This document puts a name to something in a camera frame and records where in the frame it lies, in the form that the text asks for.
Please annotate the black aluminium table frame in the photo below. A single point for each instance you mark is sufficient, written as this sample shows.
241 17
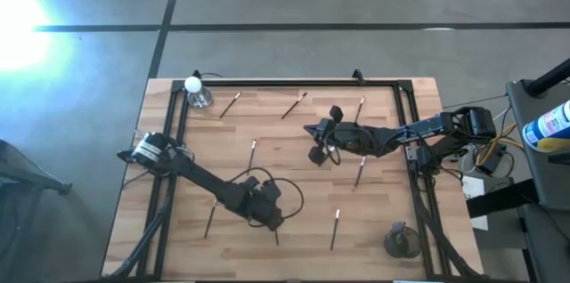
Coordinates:
289 83

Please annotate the black pole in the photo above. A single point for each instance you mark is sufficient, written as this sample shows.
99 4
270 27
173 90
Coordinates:
550 79

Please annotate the black frame clamp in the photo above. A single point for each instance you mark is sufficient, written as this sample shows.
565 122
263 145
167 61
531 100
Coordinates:
196 74
358 77

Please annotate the black flat bar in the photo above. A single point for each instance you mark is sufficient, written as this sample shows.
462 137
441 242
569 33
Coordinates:
503 198

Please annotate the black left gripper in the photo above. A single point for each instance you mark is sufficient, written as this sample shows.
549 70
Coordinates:
258 198

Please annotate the dark grey side cart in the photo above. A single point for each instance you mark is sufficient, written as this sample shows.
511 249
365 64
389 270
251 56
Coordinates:
539 180

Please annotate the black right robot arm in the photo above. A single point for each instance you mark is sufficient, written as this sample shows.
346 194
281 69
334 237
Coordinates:
427 131

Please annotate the clear glass cup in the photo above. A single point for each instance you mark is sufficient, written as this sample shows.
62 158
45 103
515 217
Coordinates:
199 95

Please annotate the black mesh brush cup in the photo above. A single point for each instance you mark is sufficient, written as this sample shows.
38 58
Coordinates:
403 245

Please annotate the black power adapter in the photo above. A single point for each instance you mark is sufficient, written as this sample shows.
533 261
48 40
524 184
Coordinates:
492 164

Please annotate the white blue yellow canister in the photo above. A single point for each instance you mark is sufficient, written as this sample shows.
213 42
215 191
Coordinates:
550 127

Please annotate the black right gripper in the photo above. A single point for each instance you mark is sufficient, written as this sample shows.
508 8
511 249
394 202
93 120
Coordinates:
356 138

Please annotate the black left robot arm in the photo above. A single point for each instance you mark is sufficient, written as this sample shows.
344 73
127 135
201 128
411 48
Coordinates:
200 174

